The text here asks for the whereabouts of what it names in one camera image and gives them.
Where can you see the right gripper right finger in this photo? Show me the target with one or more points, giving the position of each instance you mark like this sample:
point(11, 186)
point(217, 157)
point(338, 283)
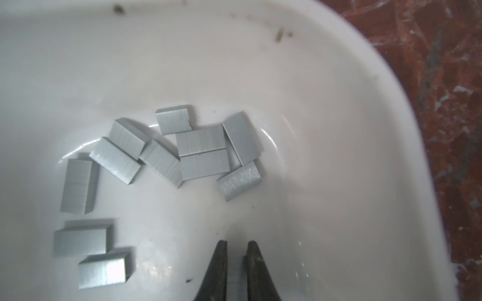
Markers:
point(260, 286)

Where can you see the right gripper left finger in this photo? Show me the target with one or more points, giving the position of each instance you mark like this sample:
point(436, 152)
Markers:
point(214, 284)

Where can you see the white oval tray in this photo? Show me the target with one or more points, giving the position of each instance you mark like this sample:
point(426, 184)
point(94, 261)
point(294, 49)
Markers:
point(346, 209)

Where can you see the grey staple strip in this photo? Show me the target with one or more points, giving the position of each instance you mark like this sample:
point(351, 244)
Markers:
point(163, 163)
point(115, 160)
point(201, 141)
point(239, 134)
point(103, 270)
point(173, 120)
point(80, 186)
point(205, 164)
point(83, 241)
point(128, 138)
point(239, 181)

